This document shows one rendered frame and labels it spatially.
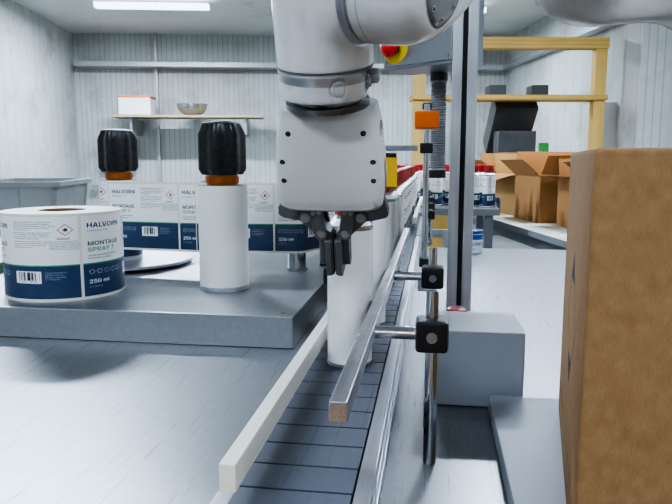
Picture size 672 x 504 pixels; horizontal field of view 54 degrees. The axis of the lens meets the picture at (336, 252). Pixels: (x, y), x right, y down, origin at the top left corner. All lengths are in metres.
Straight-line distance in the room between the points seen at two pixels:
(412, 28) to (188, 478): 0.43
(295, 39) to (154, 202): 0.95
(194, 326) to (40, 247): 0.30
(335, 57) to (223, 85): 9.10
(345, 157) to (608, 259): 0.26
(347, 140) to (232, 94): 9.05
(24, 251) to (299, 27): 0.76
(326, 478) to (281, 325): 0.51
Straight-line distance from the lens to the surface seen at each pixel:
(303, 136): 0.59
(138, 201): 1.49
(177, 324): 1.05
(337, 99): 0.56
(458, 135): 1.24
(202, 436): 0.72
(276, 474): 0.52
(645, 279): 0.42
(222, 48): 9.71
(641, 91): 6.01
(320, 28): 0.55
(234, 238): 1.17
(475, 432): 0.73
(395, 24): 0.51
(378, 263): 0.92
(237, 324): 1.02
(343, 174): 0.60
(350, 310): 0.73
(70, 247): 1.17
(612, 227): 0.42
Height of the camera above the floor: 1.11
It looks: 8 degrees down
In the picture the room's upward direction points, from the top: straight up
